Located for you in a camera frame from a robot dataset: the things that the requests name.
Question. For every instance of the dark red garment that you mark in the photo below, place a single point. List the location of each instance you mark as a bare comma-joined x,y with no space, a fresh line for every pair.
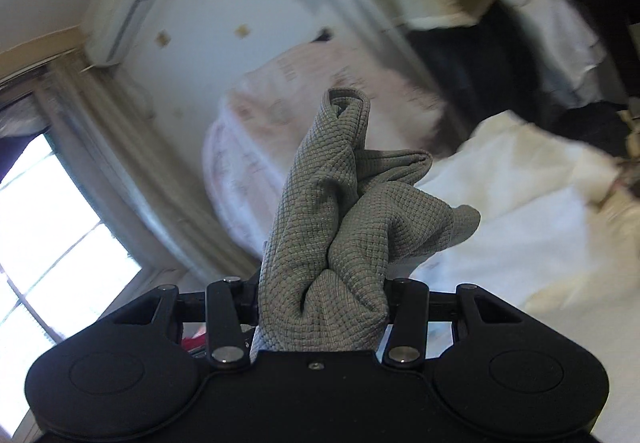
196,342

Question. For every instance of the window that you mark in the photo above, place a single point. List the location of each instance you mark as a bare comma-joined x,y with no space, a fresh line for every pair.
50,233

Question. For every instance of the grey waffle-knit garment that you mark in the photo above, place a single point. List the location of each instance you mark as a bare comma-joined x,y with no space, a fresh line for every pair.
325,223

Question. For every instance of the pink printed fleece robe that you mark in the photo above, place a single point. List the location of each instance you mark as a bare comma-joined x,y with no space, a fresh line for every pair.
250,148

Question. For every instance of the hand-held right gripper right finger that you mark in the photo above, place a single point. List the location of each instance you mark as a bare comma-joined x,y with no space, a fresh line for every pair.
402,298

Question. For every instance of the pile of white clothes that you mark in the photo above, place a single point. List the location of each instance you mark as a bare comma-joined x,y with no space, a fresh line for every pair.
525,223

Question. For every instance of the beige wall hook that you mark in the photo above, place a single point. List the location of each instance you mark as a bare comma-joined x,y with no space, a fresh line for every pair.
162,38
242,30

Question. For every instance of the beige curtain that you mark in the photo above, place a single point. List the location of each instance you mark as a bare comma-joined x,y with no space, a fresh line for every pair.
125,148

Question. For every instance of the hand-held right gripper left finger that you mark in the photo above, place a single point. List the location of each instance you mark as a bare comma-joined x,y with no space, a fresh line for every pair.
248,298

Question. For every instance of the white wall air conditioner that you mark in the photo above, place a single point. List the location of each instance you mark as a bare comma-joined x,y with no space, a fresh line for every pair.
125,8

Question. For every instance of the dark hanging clothes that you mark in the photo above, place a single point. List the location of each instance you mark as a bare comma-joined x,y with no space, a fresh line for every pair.
475,58

